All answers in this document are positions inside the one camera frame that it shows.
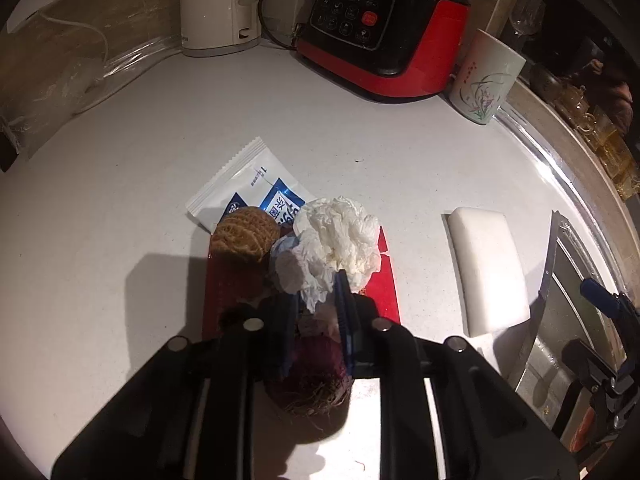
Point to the clear crumpled plastic bag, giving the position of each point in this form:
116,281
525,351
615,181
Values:
41,112

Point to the brown walnut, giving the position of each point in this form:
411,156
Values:
248,233

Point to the white blue sachet wrapper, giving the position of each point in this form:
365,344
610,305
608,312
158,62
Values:
252,178

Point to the glass soy sauce bottle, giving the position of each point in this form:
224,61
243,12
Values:
9,146

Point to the amber glass cups row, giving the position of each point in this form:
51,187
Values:
596,102

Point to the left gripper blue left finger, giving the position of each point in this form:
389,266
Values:
290,331

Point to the red black blender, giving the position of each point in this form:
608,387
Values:
391,50

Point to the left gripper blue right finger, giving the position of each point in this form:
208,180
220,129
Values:
344,306

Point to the purple onion half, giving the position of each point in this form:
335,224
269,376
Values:
312,379

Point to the white rectangular cutting block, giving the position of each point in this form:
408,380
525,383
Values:
491,275

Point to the white floral ceramic cup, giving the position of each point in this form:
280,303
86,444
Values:
485,78

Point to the wine glass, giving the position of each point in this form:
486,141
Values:
526,17

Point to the white electric kettle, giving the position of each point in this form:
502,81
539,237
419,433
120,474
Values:
218,27

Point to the white tissue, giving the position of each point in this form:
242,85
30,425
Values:
329,235

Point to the red snack wrapper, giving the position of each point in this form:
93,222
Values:
230,280

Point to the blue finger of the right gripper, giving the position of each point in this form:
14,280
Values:
611,305

